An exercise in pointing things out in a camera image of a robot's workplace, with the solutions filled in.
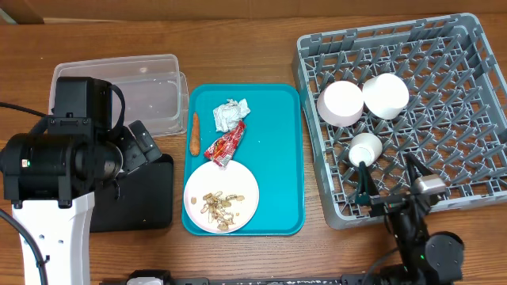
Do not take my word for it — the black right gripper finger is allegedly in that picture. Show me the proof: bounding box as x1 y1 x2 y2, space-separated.
355 161 379 205
404 153 433 182

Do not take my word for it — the white cup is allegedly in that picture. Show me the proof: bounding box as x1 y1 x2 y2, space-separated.
349 133 383 167

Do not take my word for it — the white bowl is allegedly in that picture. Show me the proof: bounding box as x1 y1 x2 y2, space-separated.
362 73 410 120

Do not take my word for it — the pink bowl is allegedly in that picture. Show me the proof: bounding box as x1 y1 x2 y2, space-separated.
317 81 364 127

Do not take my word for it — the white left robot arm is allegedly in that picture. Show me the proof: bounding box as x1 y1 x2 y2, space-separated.
1 77 162 284

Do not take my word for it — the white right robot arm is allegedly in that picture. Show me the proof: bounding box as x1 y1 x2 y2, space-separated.
359 153 464 284

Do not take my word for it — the grey dishwasher rack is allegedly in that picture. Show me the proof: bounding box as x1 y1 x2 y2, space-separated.
293 13 506 230

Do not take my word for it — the black tray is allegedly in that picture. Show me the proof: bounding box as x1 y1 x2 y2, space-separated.
90 154 174 233

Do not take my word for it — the clear plastic container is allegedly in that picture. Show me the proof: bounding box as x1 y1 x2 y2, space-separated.
48 54 189 137

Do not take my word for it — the orange carrot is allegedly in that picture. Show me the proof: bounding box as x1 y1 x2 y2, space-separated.
189 112 200 156

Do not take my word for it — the red snack wrapper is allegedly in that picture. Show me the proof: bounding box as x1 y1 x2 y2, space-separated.
204 120 246 167

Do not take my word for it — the crumpled white tissue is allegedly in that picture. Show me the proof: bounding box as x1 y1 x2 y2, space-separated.
213 99 250 133

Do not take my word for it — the pink plate with food scraps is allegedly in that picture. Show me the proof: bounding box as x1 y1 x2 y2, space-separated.
183 161 260 234

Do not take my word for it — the teal plastic tray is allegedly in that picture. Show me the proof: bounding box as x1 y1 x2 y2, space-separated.
181 83 305 236

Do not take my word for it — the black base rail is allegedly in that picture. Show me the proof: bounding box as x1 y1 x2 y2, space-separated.
99 270 388 285

